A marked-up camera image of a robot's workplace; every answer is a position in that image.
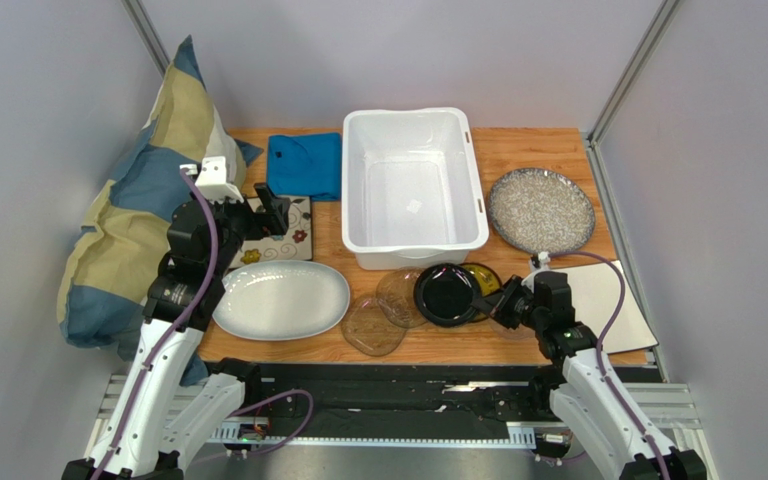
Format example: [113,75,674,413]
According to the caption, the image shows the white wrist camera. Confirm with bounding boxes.
[180,156,244,203]
[530,251,552,274]

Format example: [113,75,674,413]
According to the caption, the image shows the black round plate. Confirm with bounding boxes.
[413,263,481,328]

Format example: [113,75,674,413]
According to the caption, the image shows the large white oval plate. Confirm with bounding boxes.
[213,260,351,342]

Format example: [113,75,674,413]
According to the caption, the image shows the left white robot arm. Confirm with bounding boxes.
[62,183,291,479]

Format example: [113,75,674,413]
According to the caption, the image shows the floral square plate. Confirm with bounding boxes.
[229,195,313,270]

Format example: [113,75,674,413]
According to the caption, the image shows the clear glass plate right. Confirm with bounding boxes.
[489,320,535,341]

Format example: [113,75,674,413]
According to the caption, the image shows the yellow patterned round plate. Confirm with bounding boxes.
[461,263,502,300]

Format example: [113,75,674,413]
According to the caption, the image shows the blue and cream pillow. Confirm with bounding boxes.
[56,37,263,361]

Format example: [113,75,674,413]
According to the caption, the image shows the speckled round ceramic plate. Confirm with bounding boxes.
[487,168,596,254]

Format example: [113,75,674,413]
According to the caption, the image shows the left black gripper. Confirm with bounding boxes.
[204,183,290,278]

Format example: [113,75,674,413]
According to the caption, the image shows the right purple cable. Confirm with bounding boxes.
[546,250,673,480]

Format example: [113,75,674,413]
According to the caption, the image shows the folded blue cloth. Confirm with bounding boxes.
[267,132,342,201]

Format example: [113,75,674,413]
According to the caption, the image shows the clear amber square glass plate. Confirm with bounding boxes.
[340,294,407,357]

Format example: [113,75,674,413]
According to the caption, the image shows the white rectangular plate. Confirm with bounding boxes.
[559,263,658,354]

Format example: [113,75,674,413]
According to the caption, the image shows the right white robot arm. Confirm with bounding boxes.
[472,270,708,479]

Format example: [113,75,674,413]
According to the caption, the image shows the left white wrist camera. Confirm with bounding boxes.
[180,156,244,203]

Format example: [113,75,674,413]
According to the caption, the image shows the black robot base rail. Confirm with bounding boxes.
[244,363,561,440]

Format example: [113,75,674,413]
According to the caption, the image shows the clear round glass plate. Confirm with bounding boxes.
[375,268,427,330]

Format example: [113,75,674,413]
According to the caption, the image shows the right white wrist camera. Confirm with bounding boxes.
[530,251,552,274]

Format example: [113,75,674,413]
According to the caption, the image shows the white plastic bin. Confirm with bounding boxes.
[340,107,489,270]

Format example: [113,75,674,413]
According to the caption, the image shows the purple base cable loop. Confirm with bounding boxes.
[224,389,315,458]

